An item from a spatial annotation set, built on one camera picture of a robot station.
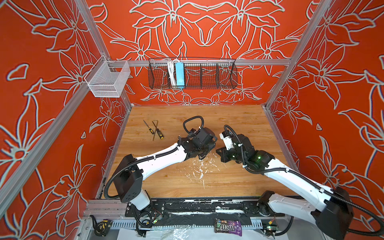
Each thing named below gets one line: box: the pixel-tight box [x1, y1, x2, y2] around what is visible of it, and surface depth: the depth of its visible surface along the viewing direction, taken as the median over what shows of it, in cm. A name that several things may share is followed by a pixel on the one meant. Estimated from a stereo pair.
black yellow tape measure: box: [89, 215, 113, 237], surface depth 68 cm
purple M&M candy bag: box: [214, 218, 242, 237], surface depth 69 cm
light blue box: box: [175, 62, 185, 89], surface depth 91 cm
